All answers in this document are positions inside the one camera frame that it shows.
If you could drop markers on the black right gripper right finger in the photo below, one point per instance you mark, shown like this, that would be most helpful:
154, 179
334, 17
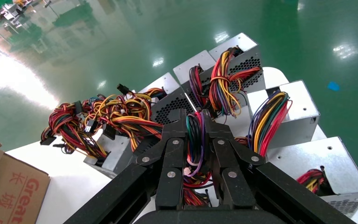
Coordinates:
228, 160

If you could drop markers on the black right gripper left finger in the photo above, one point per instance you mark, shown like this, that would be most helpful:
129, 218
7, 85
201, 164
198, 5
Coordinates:
168, 160

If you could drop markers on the grey power supply centre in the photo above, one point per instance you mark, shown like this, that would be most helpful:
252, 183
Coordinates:
172, 106

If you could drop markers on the grey power supply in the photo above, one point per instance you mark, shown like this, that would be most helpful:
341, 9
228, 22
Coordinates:
237, 41
172, 106

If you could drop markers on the upright silver power supply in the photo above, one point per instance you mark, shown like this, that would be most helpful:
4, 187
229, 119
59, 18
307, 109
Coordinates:
299, 105

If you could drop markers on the large silver power supply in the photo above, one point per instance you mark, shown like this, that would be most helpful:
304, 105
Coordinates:
336, 160

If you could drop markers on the grey power supply far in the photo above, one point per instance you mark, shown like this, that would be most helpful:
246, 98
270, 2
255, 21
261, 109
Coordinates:
237, 41

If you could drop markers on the brown cardboard box with dividers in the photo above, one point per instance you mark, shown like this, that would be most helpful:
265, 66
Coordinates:
9, 185

